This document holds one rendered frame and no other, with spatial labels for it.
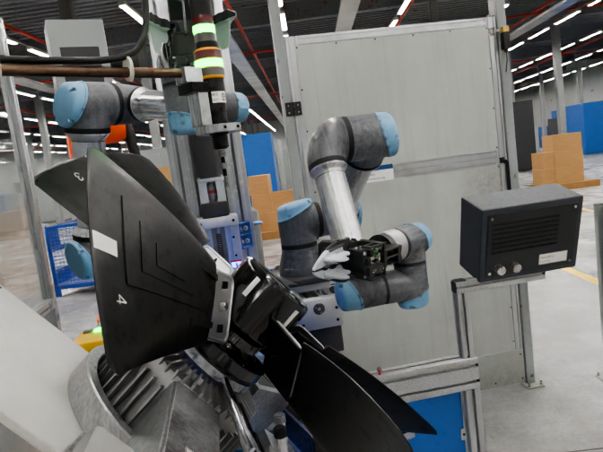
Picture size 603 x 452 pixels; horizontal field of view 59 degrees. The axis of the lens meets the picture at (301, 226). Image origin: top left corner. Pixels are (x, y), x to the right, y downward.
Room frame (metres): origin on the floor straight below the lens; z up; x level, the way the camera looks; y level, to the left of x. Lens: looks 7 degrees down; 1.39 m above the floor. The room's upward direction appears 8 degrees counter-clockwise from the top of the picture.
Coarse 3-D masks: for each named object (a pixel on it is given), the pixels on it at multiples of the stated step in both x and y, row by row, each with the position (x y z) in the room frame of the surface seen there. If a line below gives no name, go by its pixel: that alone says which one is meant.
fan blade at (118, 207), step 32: (96, 160) 0.52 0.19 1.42; (96, 192) 0.49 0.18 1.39; (128, 192) 0.54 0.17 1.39; (96, 224) 0.47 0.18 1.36; (128, 224) 0.52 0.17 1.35; (160, 224) 0.57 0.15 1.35; (96, 256) 0.45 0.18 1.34; (128, 256) 0.49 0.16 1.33; (160, 256) 0.54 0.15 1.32; (192, 256) 0.61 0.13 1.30; (96, 288) 0.43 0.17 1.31; (128, 288) 0.48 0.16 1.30; (160, 288) 0.53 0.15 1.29; (192, 288) 0.59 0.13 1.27; (128, 320) 0.46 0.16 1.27; (160, 320) 0.52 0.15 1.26; (192, 320) 0.59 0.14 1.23; (128, 352) 0.45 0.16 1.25; (160, 352) 0.51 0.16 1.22
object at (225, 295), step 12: (228, 276) 0.70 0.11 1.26; (216, 288) 0.67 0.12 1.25; (228, 288) 0.70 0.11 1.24; (216, 300) 0.66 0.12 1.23; (228, 300) 0.69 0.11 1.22; (216, 312) 0.66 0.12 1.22; (228, 312) 0.69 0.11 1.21; (216, 324) 0.66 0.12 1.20; (228, 324) 0.69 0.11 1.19; (216, 336) 0.66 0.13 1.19
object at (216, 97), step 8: (208, 80) 0.83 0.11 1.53; (216, 80) 0.83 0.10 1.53; (216, 88) 0.83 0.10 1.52; (208, 96) 0.83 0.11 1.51; (216, 96) 0.83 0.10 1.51; (224, 96) 0.84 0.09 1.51; (216, 104) 0.83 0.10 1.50; (224, 104) 0.84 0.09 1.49; (216, 112) 0.83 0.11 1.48; (224, 112) 0.84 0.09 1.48; (216, 120) 0.83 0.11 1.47; (224, 120) 0.84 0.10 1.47; (216, 136) 0.84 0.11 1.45; (224, 136) 0.84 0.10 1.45; (216, 144) 0.84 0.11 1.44; (224, 144) 0.84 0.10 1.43
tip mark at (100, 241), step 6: (96, 234) 0.46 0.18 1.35; (102, 234) 0.47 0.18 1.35; (96, 240) 0.46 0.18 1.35; (102, 240) 0.47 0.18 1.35; (108, 240) 0.47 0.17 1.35; (114, 240) 0.48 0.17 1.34; (96, 246) 0.46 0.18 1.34; (102, 246) 0.46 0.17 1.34; (108, 246) 0.47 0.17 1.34; (114, 246) 0.48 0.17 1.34; (108, 252) 0.47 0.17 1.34; (114, 252) 0.48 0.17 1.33
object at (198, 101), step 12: (192, 72) 0.81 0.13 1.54; (180, 84) 0.82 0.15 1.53; (192, 84) 0.80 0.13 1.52; (204, 84) 0.81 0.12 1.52; (192, 96) 0.82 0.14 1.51; (204, 96) 0.82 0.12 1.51; (192, 108) 0.83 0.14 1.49; (204, 108) 0.82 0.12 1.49; (192, 120) 0.83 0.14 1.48; (204, 120) 0.81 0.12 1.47; (204, 132) 0.82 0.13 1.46; (216, 132) 0.82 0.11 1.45
